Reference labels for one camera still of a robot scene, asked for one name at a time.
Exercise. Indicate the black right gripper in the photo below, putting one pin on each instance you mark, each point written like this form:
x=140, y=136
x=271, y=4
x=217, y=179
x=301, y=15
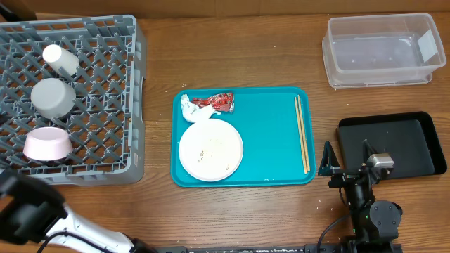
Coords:
x=350, y=174

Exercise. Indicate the pink white bowl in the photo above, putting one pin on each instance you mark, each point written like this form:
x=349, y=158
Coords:
x=47, y=144

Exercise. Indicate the white cup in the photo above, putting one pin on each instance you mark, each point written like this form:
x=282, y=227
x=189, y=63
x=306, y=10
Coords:
x=58, y=57

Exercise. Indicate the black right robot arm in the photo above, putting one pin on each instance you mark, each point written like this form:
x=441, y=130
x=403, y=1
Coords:
x=375, y=222

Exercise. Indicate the grey dishwasher rack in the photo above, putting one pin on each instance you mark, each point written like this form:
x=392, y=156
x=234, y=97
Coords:
x=105, y=126

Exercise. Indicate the right wooden chopstick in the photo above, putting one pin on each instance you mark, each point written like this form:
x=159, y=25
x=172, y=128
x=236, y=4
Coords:
x=304, y=137

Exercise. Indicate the wooden chopstick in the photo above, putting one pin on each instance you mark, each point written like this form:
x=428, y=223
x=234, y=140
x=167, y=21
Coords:
x=301, y=135
x=304, y=137

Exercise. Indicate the black plastic tray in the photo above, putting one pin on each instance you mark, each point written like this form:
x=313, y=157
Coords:
x=409, y=138

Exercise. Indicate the left wooden chopstick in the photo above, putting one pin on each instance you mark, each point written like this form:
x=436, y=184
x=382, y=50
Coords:
x=301, y=135

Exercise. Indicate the teal serving tray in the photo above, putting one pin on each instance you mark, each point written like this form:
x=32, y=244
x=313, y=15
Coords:
x=266, y=119

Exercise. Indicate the clear plastic bin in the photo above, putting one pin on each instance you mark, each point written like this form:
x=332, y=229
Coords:
x=382, y=50

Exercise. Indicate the red snack wrapper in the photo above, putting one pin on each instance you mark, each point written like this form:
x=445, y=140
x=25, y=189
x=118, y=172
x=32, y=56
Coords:
x=221, y=102

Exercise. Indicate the white round plate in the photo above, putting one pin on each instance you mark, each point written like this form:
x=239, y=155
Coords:
x=211, y=150

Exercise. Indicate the crumpled white tissue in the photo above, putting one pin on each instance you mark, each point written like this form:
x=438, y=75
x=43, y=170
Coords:
x=193, y=113

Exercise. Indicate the white bowl in rack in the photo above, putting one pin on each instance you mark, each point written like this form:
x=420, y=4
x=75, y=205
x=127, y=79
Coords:
x=52, y=98

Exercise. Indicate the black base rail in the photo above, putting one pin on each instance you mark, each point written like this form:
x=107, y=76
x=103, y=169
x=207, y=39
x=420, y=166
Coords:
x=308, y=248

